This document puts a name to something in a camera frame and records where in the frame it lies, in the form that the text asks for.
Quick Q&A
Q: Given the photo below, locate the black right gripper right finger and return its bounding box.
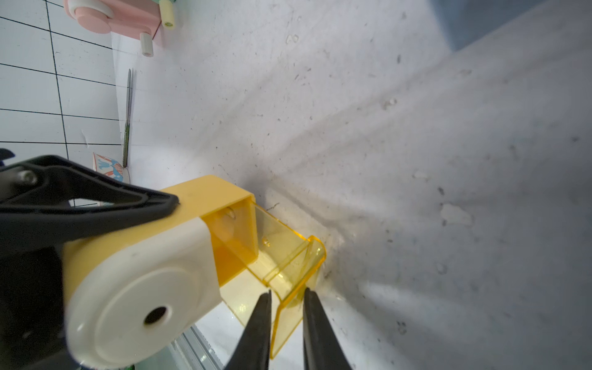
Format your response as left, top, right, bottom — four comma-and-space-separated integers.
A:
303, 288, 352, 370

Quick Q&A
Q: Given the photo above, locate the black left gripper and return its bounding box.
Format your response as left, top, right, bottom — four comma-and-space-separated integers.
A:
1, 155, 180, 369

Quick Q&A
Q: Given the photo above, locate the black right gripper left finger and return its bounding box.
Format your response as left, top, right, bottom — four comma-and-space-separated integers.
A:
224, 291, 272, 370

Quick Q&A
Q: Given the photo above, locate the clear yellow sharpener tray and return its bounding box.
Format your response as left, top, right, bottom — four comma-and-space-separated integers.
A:
203, 200, 326, 359

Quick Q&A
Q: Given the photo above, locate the yellow pencil sharpener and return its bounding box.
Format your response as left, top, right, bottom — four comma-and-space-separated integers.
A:
63, 175, 257, 369

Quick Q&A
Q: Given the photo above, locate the mint green pencil sharpener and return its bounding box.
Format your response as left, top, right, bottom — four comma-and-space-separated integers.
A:
157, 0, 176, 29

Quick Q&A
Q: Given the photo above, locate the blue pencil sharpener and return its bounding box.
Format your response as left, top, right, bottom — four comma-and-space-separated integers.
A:
430, 0, 542, 52

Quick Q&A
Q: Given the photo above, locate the patterned ceramic plate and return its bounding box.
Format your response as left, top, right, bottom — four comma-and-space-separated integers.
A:
92, 153, 130, 183

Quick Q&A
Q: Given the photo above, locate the teal handled tool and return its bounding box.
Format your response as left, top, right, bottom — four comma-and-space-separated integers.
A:
123, 69, 134, 168

